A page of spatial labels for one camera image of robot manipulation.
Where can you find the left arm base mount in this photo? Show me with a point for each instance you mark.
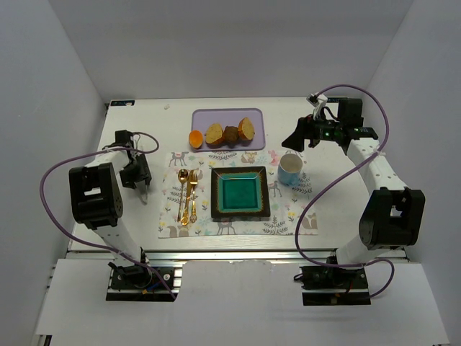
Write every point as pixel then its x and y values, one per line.
pixel 138 284

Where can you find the speckled yellow bread slice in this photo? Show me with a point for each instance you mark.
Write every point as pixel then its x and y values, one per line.
pixel 214 136

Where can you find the blue label sticker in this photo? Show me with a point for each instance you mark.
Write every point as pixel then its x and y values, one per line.
pixel 122 103

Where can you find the animal print placemat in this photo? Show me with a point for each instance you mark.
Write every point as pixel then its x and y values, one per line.
pixel 286 203

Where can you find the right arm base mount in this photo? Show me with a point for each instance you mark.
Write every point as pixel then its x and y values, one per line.
pixel 324 286

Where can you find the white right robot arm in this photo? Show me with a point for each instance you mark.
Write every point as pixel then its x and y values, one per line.
pixel 393 214

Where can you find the dark brown bread chunk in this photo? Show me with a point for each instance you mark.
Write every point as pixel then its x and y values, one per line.
pixel 231 136

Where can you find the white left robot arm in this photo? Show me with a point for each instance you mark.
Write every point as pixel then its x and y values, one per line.
pixel 96 199

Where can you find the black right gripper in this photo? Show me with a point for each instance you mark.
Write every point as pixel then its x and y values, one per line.
pixel 307 128

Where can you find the lavender tray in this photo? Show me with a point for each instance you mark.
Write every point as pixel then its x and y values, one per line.
pixel 202 119

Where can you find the orange bread piece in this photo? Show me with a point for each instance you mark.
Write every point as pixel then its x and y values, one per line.
pixel 195 139

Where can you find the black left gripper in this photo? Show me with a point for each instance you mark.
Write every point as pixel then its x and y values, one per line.
pixel 141 179

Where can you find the silver metal tongs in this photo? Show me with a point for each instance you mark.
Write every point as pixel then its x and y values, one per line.
pixel 145 178

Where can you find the aluminium rail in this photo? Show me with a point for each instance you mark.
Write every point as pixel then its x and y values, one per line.
pixel 194 255

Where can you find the brown crusted bread half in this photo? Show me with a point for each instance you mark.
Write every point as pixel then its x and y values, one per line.
pixel 246 130

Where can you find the black and teal square plate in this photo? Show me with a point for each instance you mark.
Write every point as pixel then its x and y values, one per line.
pixel 239 192

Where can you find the light blue mug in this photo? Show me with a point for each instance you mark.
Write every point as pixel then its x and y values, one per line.
pixel 289 169

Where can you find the gold fork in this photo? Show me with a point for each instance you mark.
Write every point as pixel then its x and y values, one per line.
pixel 194 183

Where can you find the gold spoon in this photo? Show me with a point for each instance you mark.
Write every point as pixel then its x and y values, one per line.
pixel 182 177

